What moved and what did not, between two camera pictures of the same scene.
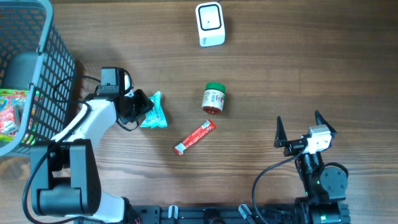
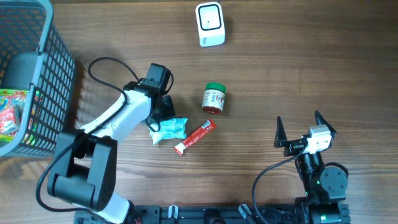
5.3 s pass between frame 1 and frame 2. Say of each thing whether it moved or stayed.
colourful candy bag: stayed
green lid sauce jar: stayed
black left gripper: moved
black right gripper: stayed
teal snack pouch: moved
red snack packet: stayed
